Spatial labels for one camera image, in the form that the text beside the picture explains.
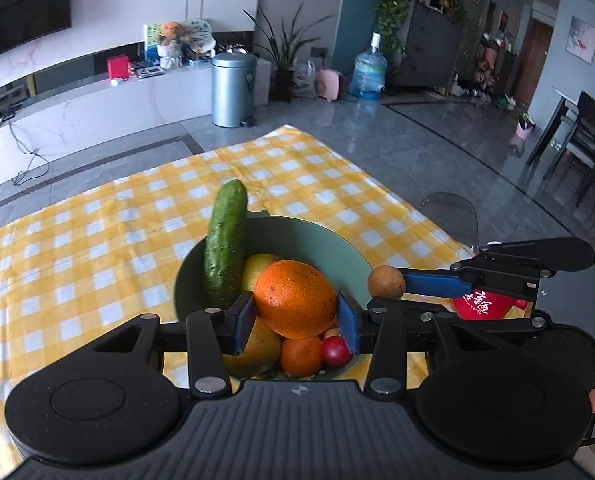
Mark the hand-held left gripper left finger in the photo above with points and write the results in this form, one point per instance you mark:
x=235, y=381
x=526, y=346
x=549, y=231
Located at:
x=242, y=325

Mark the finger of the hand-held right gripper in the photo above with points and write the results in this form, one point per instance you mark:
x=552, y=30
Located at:
x=437, y=287
x=517, y=324

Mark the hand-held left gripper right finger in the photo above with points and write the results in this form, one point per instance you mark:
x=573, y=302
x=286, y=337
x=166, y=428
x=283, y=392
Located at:
x=348, y=325

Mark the red tomato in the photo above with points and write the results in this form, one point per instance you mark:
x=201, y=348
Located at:
x=336, y=351

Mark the brown round fruit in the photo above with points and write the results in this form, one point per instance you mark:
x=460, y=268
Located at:
x=385, y=282

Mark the large orange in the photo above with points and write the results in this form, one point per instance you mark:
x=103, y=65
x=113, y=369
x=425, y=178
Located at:
x=297, y=300

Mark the small orange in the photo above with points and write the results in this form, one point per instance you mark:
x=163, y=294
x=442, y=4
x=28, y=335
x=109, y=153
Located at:
x=301, y=357

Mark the green cucumber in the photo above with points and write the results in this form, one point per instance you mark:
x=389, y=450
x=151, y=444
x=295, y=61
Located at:
x=225, y=240

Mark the green bowl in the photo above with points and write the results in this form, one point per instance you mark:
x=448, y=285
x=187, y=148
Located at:
x=297, y=240

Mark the red printed container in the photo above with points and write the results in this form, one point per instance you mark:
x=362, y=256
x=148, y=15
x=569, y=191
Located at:
x=482, y=307

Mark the transparent chair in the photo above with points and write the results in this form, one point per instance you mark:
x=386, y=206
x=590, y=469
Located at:
x=452, y=220

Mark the pink flower pot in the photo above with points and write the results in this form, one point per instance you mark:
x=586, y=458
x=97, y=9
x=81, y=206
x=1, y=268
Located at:
x=525, y=129

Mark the yellow checked tablecloth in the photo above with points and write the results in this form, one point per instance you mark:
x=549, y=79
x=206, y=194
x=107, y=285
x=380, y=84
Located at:
x=102, y=220

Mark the brown wooden door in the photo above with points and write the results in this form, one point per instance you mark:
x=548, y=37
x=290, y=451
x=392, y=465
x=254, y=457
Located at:
x=535, y=60

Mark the cluttered storage shelf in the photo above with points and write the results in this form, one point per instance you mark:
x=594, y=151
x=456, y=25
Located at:
x=495, y=62

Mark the blue water jug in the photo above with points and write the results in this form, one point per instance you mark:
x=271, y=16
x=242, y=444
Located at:
x=370, y=72

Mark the pink appliance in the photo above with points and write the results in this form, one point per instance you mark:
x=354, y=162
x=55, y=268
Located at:
x=330, y=85

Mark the silver trash can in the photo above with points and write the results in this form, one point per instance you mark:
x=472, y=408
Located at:
x=233, y=90

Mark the grey drawer cabinet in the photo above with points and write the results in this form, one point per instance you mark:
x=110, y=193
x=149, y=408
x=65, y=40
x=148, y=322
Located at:
x=427, y=50

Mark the white plastic bag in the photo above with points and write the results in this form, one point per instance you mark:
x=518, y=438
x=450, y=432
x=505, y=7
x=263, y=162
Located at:
x=305, y=80

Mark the white marble tv console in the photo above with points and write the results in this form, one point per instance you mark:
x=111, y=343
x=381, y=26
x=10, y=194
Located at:
x=102, y=110

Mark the long-leaved plant in black pot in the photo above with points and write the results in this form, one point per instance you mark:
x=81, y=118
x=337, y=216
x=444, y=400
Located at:
x=282, y=55

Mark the white ceramic pot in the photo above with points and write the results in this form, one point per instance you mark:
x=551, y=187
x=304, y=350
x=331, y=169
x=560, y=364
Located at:
x=170, y=56

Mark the red box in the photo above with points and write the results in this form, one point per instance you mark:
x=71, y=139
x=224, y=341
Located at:
x=118, y=67

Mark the trailing green plant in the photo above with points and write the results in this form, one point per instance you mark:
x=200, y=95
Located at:
x=392, y=0

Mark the orange plush toy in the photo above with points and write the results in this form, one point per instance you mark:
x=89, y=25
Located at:
x=171, y=31

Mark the framed wall picture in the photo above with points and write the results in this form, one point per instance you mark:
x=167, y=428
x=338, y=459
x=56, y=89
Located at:
x=583, y=40

